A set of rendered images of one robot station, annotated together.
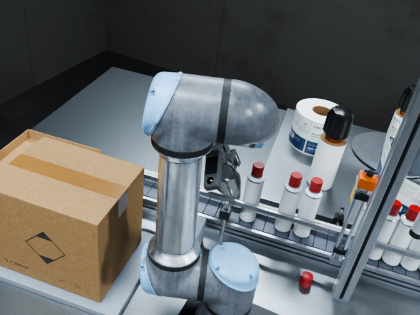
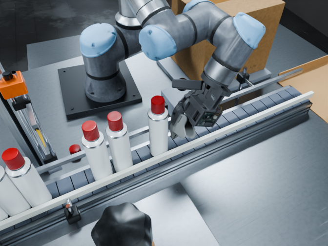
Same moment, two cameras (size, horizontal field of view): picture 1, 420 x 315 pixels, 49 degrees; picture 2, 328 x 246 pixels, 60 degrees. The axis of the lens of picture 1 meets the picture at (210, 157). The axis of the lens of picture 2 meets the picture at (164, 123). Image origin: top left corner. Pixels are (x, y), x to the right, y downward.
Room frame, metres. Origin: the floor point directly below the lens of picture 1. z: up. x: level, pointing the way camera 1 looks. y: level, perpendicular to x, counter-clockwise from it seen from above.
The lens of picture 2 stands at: (1.46, -0.45, 1.54)
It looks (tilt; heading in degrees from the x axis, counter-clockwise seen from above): 48 degrees down; 140
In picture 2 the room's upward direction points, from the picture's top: straight up
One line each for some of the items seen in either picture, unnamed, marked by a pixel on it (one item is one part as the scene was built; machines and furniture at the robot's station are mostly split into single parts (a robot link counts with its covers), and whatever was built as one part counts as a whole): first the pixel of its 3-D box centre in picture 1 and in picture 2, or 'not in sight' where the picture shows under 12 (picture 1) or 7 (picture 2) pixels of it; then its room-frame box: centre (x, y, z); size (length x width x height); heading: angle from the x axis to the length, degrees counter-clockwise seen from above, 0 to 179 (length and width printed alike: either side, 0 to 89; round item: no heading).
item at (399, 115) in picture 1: (404, 121); not in sight; (1.56, -0.71, 1.04); 0.09 x 0.09 x 0.29
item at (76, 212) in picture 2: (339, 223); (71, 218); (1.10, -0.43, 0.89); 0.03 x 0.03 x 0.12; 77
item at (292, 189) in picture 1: (289, 202); (119, 144); (1.05, -0.25, 0.98); 0.05 x 0.05 x 0.20
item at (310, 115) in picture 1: (317, 127); not in sight; (1.57, -0.40, 0.95); 0.20 x 0.20 x 0.14
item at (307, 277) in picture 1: (306, 279); (75, 151); (0.89, -0.32, 0.85); 0.03 x 0.03 x 0.03
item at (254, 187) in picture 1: (252, 192); (158, 128); (1.07, -0.14, 0.98); 0.05 x 0.05 x 0.20
